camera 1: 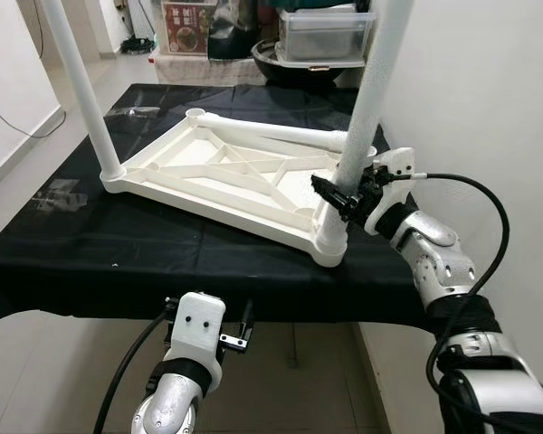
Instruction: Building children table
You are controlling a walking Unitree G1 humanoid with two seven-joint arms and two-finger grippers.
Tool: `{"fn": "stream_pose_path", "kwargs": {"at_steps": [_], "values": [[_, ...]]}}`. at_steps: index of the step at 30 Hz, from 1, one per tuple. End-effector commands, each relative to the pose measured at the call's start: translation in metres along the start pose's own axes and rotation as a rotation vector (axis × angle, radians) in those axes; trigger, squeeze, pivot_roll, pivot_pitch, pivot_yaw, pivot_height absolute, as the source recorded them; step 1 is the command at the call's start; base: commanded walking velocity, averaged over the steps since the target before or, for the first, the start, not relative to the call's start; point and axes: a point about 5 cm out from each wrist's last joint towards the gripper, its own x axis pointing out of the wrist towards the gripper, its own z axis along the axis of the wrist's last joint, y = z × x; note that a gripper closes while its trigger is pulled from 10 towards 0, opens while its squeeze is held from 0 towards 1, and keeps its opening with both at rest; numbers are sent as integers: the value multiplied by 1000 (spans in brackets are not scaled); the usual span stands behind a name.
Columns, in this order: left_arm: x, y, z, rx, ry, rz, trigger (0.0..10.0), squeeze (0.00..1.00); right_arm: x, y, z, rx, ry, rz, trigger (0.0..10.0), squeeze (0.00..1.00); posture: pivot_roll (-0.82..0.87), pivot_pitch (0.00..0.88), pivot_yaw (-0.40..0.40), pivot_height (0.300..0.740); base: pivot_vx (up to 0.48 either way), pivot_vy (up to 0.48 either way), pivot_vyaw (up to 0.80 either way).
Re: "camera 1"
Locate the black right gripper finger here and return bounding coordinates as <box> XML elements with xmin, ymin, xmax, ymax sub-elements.
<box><xmin>310</xmin><ymin>175</ymin><xmax>356</xmax><ymax>221</ymax></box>

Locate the white plastic table leg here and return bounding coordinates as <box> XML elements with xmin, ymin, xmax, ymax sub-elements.
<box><xmin>312</xmin><ymin>0</ymin><xmax>415</xmax><ymax>268</ymax></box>
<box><xmin>186</xmin><ymin>108</ymin><xmax>376</xmax><ymax>156</ymax></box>
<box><xmin>38</xmin><ymin>0</ymin><xmax>126</xmax><ymax>182</ymax></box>

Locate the white plastic children table top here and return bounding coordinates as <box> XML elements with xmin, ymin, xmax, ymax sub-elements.
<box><xmin>101</xmin><ymin>108</ymin><xmax>390</xmax><ymax>268</ymax></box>

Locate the black tablecloth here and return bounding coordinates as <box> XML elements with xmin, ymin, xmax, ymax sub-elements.
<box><xmin>0</xmin><ymin>83</ymin><xmax>490</xmax><ymax>326</ymax></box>

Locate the black round basin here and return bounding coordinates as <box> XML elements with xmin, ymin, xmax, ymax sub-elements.
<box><xmin>252</xmin><ymin>41</ymin><xmax>372</xmax><ymax>90</ymax></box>

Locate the clear plastic storage container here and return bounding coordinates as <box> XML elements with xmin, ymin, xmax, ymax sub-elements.
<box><xmin>276</xmin><ymin>7</ymin><xmax>376</xmax><ymax>64</ymax></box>

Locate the beige low bench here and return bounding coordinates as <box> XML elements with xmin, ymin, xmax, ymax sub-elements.
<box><xmin>154</xmin><ymin>52</ymin><xmax>263</xmax><ymax>87</ymax></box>

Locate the black plastic bag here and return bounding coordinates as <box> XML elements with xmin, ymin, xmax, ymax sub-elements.
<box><xmin>208</xmin><ymin>0</ymin><xmax>263</xmax><ymax>62</ymax></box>

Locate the orange-lidded printed storage box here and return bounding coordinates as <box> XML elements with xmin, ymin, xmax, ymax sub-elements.
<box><xmin>158</xmin><ymin>0</ymin><xmax>220</xmax><ymax>57</ymax></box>

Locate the clear tape patch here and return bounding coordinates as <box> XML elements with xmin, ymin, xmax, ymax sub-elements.
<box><xmin>32</xmin><ymin>179</ymin><xmax>84</xmax><ymax>216</ymax></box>

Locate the black floor mop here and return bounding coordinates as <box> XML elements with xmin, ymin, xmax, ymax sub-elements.
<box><xmin>118</xmin><ymin>0</ymin><xmax>159</xmax><ymax>55</ymax></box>

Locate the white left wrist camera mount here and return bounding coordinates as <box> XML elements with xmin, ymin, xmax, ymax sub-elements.
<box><xmin>175</xmin><ymin>291</ymin><xmax>227</xmax><ymax>367</ymax></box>

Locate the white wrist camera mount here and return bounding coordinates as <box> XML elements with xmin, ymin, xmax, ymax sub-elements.
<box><xmin>175</xmin><ymin>291</ymin><xmax>227</xmax><ymax>367</ymax></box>
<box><xmin>362</xmin><ymin>147</ymin><xmax>415</xmax><ymax>234</ymax></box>

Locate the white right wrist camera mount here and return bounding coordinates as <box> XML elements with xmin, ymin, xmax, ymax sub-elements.
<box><xmin>362</xmin><ymin>147</ymin><xmax>415</xmax><ymax>234</ymax></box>

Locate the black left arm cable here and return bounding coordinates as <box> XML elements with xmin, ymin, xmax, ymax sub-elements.
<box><xmin>93</xmin><ymin>303</ymin><xmax>177</xmax><ymax>434</ymax></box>

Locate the black wall cable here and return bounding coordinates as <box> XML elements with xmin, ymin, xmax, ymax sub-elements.
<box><xmin>0</xmin><ymin>98</ymin><xmax>66</xmax><ymax>139</ymax></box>

